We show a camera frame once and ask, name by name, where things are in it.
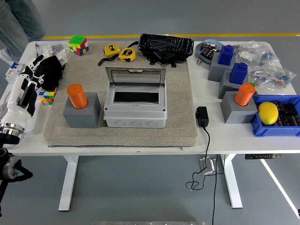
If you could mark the person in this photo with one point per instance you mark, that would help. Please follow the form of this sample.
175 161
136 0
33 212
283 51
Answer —
14 23

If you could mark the black cloth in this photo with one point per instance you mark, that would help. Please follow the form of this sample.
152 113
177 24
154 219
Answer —
50 72

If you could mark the plastic bag of white parts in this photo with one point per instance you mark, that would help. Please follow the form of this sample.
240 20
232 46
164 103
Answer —
62 57

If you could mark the plastic bag with white label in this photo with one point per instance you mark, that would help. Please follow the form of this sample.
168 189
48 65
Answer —
246 55

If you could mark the grey electrical box with lid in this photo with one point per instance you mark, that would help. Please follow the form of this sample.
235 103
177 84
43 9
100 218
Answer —
134 117

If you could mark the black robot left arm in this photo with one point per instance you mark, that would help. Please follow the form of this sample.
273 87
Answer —
9 133

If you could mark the plastic bag of dark parts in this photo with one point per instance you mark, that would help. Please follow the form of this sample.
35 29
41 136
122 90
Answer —
57 47

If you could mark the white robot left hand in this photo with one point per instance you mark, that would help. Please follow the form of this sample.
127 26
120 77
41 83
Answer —
14 112

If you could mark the small green piece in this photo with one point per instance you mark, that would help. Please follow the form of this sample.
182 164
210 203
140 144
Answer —
252 83

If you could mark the blue plastic bin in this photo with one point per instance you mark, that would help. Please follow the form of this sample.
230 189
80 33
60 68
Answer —
274 131

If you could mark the plastic bag of brown parts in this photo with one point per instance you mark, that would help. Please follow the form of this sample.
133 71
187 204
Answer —
282 78

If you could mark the light blue dish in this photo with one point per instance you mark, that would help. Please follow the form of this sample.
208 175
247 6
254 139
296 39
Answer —
199 55

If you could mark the grey-brown mat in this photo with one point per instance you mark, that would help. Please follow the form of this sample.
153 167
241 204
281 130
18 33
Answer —
164 138

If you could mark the white table leg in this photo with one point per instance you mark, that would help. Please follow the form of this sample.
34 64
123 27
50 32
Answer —
68 182
232 182

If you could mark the black power adapter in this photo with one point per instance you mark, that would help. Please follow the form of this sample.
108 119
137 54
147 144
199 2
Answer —
202 116

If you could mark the small colourful puzzle cube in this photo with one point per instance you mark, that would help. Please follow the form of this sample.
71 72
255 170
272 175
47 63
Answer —
48 97

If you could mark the black glossy case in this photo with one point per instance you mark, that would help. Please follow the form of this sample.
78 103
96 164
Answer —
164 44

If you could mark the blue battery block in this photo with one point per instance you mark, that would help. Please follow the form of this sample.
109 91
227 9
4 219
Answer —
226 55
238 73

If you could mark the orange cylinder battery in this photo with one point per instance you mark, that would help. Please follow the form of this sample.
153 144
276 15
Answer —
77 95
244 95

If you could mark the plastic bag of blue parts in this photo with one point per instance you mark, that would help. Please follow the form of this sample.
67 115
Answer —
269 57
260 76

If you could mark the white circuit breaker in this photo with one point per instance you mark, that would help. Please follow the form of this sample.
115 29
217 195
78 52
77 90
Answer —
12 72

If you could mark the black table control panel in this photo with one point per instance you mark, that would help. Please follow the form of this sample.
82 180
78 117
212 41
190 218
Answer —
262 156

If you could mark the yellow lemon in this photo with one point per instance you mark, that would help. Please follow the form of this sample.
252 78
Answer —
268 113

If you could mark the silver metal bracket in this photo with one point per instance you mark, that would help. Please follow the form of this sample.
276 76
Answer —
208 167

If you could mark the small metal tweezers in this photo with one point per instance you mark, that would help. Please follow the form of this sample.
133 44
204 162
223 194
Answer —
199 62

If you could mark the large colourful puzzle cube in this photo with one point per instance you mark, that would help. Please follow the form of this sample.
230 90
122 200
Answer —
78 44

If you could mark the thin grey pen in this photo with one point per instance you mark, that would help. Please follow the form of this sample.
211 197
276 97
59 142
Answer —
36 49

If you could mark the yellow tape measure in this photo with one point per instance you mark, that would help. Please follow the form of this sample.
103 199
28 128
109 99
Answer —
112 50
127 55

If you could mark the grey holder block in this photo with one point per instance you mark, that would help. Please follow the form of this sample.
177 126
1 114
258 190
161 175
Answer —
80 118
215 71
226 90
236 113

